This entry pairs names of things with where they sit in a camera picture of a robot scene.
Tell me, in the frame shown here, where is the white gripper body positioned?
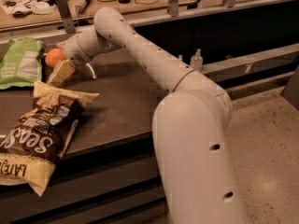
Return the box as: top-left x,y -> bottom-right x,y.
62,34 -> 92,66

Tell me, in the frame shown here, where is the orange fruit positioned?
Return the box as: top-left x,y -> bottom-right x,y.
45,49 -> 65,69

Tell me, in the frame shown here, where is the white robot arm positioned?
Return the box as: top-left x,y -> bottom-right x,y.
58,7 -> 249,224

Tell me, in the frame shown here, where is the green rice chip bag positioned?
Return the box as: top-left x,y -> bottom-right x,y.
0,37 -> 45,90

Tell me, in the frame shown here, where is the brown yellow chip bag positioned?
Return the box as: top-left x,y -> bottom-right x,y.
0,81 -> 97,196

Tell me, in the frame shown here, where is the white face mask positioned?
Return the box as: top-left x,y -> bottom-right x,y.
32,1 -> 54,15

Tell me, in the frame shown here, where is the grey handheld tool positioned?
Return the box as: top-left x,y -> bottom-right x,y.
75,0 -> 91,14

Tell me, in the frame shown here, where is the clear sanitizer bottle left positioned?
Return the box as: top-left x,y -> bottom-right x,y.
178,54 -> 183,61

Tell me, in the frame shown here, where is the clear sanitizer bottle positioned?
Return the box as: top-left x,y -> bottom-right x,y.
178,54 -> 183,61
190,49 -> 203,71

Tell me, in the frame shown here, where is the clear sanitizer bottle right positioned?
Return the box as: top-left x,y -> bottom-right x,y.
190,49 -> 203,71

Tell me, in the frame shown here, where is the metal bracket post left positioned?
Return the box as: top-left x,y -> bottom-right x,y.
55,0 -> 76,34

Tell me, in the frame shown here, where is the metal bracket post middle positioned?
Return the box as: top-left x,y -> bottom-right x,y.
167,0 -> 178,17

